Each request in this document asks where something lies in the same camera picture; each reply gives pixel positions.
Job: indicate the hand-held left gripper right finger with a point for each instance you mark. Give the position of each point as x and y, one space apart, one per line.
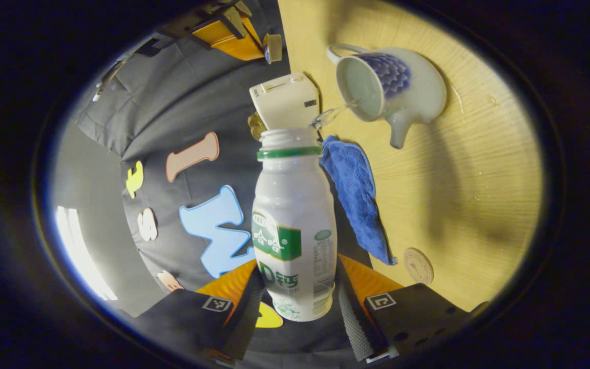
354 323

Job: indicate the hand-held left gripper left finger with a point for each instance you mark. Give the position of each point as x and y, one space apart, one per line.
246 323

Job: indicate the white toaster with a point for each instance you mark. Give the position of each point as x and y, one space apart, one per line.
285 100

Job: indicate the blue towel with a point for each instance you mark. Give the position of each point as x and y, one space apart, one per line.
351 195

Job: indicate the round cork coaster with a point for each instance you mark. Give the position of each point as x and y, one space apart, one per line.
418 266

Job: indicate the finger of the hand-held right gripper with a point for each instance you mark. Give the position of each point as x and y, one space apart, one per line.
228 40

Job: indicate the brown toast slice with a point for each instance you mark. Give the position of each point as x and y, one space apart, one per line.
259 133
253 120

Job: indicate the clear water stream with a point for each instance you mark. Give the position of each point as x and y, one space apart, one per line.
331 115

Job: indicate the white green-label water bottle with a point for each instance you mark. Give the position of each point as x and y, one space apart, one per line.
292 205

